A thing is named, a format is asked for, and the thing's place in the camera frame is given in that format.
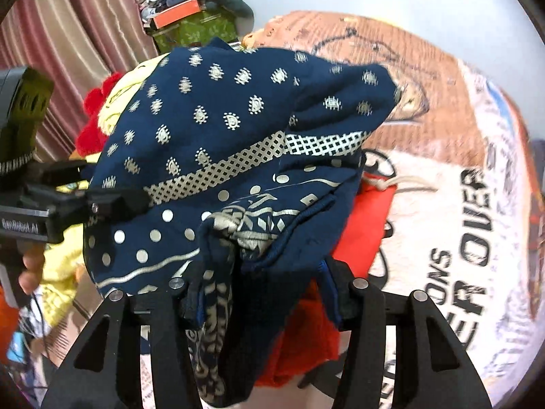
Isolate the navy patterned zip hoodie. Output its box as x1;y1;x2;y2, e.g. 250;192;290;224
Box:
82;37;404;407

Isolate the left hand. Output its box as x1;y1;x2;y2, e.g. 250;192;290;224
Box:
18;243;45;296

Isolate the yellow printed garment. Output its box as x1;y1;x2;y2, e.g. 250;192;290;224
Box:
35;52;172;329

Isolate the red garment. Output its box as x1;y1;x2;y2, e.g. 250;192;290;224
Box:
74;71;399;389

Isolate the newspaper print bed cover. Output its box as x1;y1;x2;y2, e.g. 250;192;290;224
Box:
242;11;544;408

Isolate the striped maroon curtain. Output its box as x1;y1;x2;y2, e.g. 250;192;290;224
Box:
1;0;157;160

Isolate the green patterned storage box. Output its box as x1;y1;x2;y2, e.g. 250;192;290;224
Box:
147;10;238;54

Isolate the orange box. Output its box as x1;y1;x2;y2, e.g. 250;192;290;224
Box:
152;0;200;30

